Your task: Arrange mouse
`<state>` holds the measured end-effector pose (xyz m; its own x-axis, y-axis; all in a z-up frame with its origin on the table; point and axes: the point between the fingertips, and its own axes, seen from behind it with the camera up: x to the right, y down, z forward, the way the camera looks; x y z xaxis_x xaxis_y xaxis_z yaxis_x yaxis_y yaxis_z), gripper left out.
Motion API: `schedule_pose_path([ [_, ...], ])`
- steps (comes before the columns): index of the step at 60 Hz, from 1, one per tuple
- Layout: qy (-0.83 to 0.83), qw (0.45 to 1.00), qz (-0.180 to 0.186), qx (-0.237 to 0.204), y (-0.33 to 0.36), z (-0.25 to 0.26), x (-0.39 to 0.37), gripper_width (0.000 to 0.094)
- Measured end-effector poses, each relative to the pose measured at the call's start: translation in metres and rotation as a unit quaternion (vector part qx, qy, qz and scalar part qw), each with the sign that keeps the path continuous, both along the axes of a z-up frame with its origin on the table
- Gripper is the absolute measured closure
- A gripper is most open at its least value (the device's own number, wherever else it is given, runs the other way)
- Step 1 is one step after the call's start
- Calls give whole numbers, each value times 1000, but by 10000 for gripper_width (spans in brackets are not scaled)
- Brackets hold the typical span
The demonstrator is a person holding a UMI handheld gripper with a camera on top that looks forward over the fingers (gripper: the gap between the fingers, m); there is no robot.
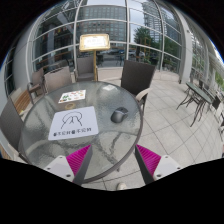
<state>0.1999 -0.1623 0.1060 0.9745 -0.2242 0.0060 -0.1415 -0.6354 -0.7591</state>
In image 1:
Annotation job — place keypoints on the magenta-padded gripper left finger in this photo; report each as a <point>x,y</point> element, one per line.
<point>78,160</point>

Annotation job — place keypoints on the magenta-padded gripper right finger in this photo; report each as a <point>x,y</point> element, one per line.
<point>149,160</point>

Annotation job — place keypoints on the black computer mouse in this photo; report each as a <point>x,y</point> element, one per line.
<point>119,115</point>

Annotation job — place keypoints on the laminated picture menu card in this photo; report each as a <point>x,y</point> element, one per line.
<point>72,96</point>

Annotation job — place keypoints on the wooden slat bench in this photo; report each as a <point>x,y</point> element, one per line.
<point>21,100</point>
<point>4,152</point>

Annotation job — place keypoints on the dark grey wicker chair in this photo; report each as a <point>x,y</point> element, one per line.
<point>10,123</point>

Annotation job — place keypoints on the dark brown wicker chair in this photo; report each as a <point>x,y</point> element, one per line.
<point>136,78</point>

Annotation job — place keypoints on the beige wicker chair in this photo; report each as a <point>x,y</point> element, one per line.
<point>57,80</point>

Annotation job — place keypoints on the green-topped metal table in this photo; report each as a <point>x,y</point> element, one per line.
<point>199,91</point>

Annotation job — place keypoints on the black metal chair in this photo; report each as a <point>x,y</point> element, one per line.
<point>217,103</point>

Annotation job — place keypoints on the brown wicker armchair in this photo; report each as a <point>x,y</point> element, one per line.
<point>37,80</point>

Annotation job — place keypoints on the grey wicker armchair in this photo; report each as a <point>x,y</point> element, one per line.
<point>85,66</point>

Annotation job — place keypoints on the gold menu sign stand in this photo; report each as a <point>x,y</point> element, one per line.
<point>94,42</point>

